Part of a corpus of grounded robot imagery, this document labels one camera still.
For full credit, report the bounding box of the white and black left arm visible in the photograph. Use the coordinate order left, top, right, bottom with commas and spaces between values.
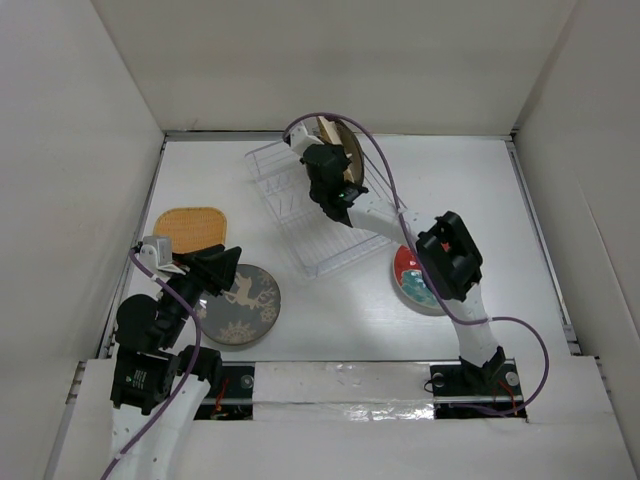
102, 237, 242, 479

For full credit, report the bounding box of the yellow green-rimmed square plate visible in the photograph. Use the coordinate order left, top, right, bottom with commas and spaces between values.
317, 116, 343, 145

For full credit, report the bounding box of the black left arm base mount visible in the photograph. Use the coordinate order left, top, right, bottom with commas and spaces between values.
194, 362, 255, 421

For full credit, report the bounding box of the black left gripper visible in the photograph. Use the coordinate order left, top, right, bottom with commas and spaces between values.
160, 241, 240, 344

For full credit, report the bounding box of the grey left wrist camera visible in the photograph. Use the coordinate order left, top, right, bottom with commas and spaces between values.
138, 235, 173, 270

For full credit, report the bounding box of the cream plate with brown rim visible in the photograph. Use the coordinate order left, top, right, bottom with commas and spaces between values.
333, 120, 364, 186

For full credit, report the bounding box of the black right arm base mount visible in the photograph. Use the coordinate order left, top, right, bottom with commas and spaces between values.
423, 362, 527, 420

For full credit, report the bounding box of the orange woven square plate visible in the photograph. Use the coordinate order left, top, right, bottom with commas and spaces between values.
153, 207, 227, 254

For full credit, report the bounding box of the red plate with teal flower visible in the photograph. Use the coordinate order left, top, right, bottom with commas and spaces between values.
391, 246, 444, 316

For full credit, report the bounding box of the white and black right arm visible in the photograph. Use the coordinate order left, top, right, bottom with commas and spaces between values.
293, 141, 505, 397

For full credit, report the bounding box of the grey reindeer round plate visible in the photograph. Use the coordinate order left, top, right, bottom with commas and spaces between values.
195, 264, 282, 347

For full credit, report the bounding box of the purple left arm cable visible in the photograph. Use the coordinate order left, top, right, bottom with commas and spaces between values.
97, 247, 204, 480

